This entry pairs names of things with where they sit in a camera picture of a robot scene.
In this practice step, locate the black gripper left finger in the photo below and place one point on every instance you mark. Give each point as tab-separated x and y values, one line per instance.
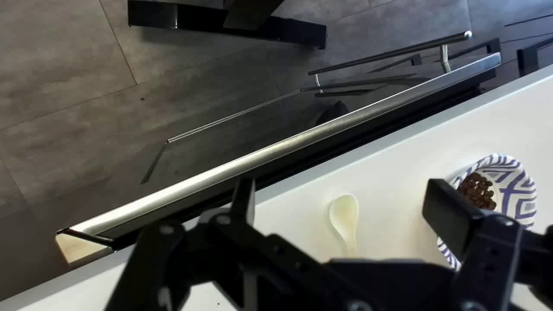
174	270

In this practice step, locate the white plastic spoon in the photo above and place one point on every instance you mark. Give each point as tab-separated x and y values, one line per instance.
345	216

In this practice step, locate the blue white patterned paper bowl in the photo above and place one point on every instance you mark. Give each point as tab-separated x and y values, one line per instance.
519	190

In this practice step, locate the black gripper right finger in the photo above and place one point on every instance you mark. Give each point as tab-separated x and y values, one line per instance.
495	252

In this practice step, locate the black furniture base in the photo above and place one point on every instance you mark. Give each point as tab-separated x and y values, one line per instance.
243	22

